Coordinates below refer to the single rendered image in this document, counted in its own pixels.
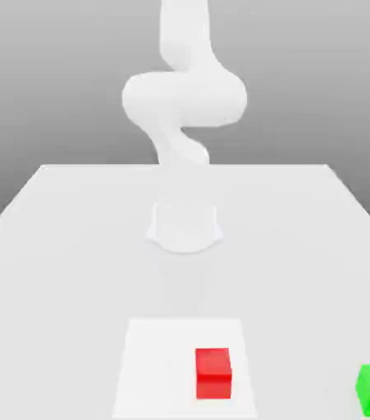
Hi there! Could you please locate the small red cube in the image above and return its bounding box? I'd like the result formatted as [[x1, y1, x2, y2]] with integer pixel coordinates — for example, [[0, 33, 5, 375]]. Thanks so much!
[[194, 347, 233, 400]]

